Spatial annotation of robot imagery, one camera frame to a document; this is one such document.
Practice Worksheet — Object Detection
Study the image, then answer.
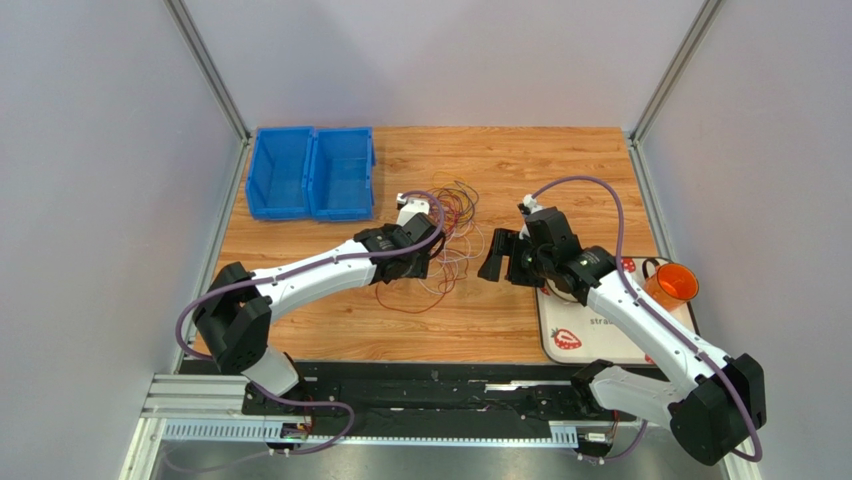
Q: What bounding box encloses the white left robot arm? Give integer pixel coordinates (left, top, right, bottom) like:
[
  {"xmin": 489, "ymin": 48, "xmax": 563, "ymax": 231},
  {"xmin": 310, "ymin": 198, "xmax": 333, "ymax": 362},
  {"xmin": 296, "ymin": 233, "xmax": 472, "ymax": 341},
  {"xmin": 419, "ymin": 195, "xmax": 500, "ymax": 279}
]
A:
[{"xmin": 192, "ymin": 213, "xmax": 442, "ymax": 396}]

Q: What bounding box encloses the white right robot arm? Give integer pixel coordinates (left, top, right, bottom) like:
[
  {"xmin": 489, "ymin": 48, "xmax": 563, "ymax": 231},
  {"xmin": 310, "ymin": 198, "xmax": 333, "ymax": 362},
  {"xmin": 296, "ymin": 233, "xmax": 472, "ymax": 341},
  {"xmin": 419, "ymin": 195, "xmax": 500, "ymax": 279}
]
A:
[{"xmin": 478, "ymin": 207, "xmax": 766, "ymax": 466}]

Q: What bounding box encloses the strawberry print mat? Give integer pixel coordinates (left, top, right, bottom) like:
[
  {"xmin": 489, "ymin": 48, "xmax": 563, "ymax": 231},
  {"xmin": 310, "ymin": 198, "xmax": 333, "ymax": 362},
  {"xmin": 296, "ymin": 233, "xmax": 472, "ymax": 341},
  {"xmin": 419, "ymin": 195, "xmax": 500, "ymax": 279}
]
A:
[{"xmin": 535, "ymin": 256, "xmax": 700, "ymax": 367}]

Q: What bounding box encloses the right blue plastic bin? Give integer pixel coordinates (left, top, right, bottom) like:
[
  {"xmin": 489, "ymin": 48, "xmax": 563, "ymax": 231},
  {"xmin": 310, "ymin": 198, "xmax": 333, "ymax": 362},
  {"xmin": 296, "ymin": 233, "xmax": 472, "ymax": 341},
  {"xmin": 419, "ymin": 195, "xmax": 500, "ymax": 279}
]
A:
[{"xmin": 307, "ymin": 127, "xmax": 376, "ymax": 222}]

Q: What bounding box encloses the blue plastic bin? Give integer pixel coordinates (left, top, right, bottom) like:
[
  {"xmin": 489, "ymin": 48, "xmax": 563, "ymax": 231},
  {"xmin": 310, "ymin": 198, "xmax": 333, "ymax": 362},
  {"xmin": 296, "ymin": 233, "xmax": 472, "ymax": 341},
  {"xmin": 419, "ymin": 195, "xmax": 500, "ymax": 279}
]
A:
[
  {"xmin": 307, "ymin": 127, "xmax": 376, "ymax": 222},
  {"xmin": 244, "ymin": 126, "xmax": 315, "ymax": 221}
]

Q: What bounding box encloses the orange plastic cup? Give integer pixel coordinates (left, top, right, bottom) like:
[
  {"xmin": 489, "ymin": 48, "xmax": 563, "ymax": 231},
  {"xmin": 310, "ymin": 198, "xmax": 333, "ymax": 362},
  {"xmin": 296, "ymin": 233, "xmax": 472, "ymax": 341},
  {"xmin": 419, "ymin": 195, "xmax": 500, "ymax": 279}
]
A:
[{"xmin": 642, "ymin": 259, "xmax": 700, "ymax": 312}]

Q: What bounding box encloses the left blue plastic bin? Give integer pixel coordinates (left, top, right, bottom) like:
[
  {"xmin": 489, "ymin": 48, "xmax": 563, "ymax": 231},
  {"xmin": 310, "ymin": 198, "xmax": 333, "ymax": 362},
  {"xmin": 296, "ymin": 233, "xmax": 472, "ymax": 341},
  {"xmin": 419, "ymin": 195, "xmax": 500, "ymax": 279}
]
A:
[{"xmin": 244, "ymin": 126, "xmax": 315, "ymax": 221}]

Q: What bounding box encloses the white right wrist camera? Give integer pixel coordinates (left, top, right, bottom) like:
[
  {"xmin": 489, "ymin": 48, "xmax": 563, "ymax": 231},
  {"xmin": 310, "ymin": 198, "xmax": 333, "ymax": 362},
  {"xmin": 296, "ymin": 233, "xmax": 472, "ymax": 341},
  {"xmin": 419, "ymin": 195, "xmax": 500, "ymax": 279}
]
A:
[{"xmin": 518, "ymin": 194, "xmax": 544, "ymax": 218}]

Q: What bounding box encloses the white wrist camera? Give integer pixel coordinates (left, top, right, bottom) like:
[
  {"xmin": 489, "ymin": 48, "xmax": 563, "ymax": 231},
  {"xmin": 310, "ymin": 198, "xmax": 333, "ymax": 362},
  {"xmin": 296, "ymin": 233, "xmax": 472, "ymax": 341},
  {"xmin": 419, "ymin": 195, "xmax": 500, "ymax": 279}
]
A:
[
  {"xmin": 518, "ymin": 194, "xmax": 544, "ymax": 218},
  {"xmin": 396, "ymin": 193, "xmax": 431, "ymax": 227}
]

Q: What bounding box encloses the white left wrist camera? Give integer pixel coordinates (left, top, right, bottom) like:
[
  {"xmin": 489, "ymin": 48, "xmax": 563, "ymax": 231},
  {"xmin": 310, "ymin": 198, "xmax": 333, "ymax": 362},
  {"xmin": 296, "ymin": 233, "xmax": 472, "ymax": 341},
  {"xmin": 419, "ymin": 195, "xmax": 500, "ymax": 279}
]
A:
[{"xmin": 396, "ymin": 193, "xmax": 431, "ymax": 227}]

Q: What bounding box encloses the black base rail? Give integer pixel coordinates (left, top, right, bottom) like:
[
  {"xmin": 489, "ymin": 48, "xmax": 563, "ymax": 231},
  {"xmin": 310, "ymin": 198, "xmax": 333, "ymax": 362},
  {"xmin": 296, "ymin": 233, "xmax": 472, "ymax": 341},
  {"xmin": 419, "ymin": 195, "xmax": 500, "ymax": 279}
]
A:
[{"xmin": 179, "ymin": 359, "xmax": 640, "ymax": 441}]

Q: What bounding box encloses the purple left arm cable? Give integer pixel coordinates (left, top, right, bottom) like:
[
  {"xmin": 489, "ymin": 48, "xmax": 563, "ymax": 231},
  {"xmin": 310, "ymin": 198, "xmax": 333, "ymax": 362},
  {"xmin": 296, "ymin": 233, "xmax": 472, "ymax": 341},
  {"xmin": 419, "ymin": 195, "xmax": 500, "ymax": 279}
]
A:
[{"xmin": 174, "ymin": 189, "xmax": 447, "ymax": 457}]

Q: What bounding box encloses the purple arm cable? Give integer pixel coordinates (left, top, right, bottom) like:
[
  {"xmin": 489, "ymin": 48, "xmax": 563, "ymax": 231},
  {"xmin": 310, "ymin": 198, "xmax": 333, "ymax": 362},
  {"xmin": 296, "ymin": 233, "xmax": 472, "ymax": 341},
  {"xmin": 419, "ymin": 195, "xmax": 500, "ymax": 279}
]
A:
[
  {"xmin": 529, "ymin": 174, "xmax": 764, "ymax": 464},
  {"xmin": 174, "ymin": 189, "xmax": 447, "ymax": 457}
]

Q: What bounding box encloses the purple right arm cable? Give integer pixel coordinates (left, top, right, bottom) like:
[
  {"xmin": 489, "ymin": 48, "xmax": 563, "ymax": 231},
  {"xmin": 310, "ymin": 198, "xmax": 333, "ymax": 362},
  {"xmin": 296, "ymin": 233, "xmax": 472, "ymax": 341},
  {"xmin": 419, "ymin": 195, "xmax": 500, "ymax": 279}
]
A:
[{"xmin": 529, "ymin": 174, "xmax": 764, "ymax": 464}]

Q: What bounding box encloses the aluminium frame post right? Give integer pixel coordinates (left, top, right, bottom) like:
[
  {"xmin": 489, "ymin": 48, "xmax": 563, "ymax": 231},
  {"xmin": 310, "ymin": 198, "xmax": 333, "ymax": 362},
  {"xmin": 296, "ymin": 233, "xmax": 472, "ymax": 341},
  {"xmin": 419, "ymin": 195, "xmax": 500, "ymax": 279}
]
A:
[{"xmin": 629, "ymin": 0, "xmax": 726, "ymax": 145}]

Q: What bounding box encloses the aluminium frame post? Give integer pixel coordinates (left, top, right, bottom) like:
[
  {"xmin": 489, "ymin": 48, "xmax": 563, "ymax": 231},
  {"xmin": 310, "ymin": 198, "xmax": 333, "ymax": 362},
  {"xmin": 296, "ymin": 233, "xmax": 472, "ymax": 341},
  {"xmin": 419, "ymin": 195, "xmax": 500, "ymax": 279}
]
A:
[
  {"xmin": 629, "ymin": 0, "xmax": 726, "ymax": 145},
  {"xmin": 164, "ymin": 0, "xmax": 251, "ymax": 143}
]

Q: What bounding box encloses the aluminium frame post left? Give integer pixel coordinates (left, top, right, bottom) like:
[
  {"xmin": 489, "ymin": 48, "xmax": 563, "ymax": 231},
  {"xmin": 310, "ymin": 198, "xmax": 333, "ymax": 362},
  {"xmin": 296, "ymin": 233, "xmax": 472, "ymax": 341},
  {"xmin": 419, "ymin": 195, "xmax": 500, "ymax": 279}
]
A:
[{"xmin": 164, "ymin": 0, "xmax": 251, "ymax": 143}]

